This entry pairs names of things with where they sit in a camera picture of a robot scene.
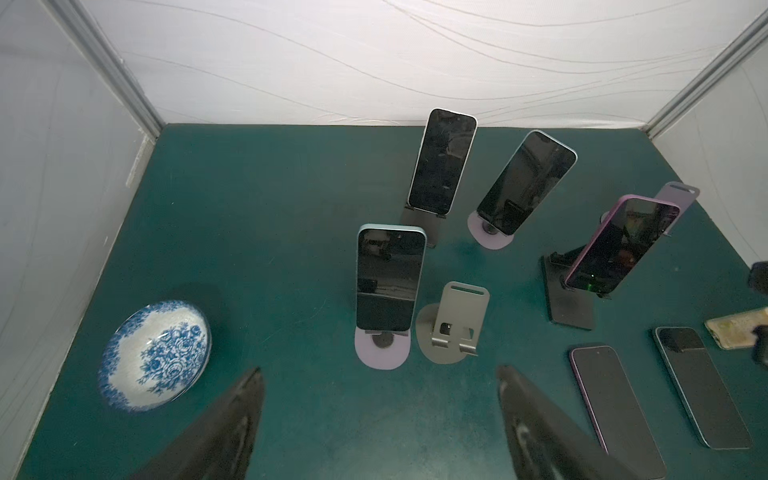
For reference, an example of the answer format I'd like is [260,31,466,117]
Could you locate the grey round stand back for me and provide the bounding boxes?
[467,211,514,251]

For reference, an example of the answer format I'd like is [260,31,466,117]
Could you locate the black stand right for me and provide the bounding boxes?
[541,246,610,330]

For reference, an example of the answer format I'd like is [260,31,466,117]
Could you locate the back left black phone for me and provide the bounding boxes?
[407,108,478,216]

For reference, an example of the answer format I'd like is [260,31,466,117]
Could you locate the blue white ceramic dish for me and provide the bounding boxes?
[98,300,212,413]

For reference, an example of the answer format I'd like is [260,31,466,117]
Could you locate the small jar black lid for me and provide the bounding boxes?
[704,307,767,350]

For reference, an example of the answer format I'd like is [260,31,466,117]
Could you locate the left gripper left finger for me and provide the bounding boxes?
[130,367,265,479]

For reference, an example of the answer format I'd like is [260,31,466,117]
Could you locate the black phone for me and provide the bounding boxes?
[407,108,478,216]
[476,130,578,236]

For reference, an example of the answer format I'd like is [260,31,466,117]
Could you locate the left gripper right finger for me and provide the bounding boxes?
[496,365,637,479]

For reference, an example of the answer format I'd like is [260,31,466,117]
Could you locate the green-edged phone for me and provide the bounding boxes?
[356,223,427,333]
[652,326,753,450]

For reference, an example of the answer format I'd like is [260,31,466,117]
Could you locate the grey round stand front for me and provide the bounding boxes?
[594,181,700,242]

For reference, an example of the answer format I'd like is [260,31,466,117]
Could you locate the cracked phone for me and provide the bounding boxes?
[569,345,667,479]

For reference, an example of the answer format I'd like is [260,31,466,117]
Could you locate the back middle black phone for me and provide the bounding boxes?
[476,130,578,236]

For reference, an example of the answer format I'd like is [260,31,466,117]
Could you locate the green table mat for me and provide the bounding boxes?
[19,125,767,479]

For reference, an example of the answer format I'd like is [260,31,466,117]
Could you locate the black stand back left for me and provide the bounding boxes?
[400,205,446,249]

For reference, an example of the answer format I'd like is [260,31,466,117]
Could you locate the black stand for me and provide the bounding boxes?
[400,205,446,249]
[541,246,610,330]

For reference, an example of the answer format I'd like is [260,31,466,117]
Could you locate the grey round stand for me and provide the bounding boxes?
[354,328,411,371]
[594,181,700,242]
[467,211,514,251]
[415,281,490,365]

